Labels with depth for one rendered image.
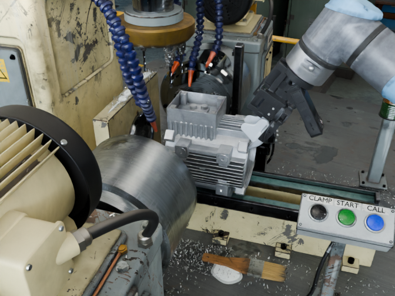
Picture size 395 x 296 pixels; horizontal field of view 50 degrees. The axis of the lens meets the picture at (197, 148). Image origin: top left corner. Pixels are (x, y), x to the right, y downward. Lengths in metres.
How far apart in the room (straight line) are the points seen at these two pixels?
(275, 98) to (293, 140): 0.71
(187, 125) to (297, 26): 3.32
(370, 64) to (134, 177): 0.45
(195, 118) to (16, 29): 0.42
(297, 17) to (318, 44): 3.42
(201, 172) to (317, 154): 0.60
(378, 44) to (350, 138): 0.87
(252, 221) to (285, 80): 0.39
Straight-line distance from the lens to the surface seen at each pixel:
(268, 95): 0.87
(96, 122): 0.97
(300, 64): 0.83
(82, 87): 1.08
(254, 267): 1.06
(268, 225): 1.08
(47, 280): 0.45
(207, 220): 1.12
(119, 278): 0.58
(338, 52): 0.82
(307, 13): 4.20
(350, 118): 1.78
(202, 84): 1.23
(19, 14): 0.93
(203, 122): 0.98
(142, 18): 0.92
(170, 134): 1.00
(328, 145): 1.57
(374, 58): 0.79
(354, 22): 0.80
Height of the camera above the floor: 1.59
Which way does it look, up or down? 32 degrees down
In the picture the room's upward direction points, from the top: straight up
